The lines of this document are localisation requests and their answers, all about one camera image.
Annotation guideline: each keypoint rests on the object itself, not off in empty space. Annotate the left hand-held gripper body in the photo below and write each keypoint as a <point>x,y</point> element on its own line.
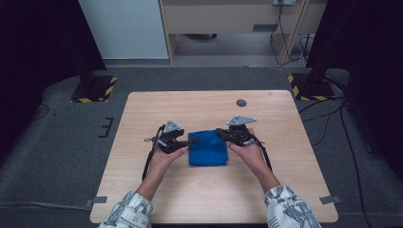
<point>166,139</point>

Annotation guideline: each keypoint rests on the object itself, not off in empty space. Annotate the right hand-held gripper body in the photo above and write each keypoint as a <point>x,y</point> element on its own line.
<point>240,133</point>

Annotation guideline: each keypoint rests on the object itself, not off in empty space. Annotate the blue microfiber cloth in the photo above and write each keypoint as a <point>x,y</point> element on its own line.
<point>207,152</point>

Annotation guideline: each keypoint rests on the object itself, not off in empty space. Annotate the person's left hand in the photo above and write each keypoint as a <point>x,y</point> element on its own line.
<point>163,161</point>

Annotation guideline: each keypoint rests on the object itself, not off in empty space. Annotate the person's right hand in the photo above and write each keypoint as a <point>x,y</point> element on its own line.
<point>250,155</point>

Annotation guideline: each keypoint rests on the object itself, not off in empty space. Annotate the grey round table grommet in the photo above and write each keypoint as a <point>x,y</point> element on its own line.
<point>241,103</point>

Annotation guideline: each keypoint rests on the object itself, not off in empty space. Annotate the black floor tape mark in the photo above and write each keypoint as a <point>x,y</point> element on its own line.
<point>109,126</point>

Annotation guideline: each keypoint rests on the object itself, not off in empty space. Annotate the yellow-black striped stand base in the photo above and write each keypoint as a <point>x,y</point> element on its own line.
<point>95,90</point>
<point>312,90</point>

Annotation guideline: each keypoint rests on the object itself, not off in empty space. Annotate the grey tape strip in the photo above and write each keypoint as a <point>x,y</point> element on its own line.
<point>330,199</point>
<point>96,201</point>

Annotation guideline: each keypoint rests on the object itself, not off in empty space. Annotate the black stand pole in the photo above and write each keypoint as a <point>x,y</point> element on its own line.
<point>87,68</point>
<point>326,47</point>

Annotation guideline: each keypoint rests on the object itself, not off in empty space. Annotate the wooden cabinet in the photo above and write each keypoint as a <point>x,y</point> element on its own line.
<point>221,19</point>

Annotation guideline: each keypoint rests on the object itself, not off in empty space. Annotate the white partition panel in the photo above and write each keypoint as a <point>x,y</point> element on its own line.
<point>123,28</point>

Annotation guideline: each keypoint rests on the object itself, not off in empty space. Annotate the white power strip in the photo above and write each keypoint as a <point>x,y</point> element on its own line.
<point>284,2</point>

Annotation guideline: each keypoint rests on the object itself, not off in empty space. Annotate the dark curtain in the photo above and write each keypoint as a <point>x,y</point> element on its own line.
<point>31,63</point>
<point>380,63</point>

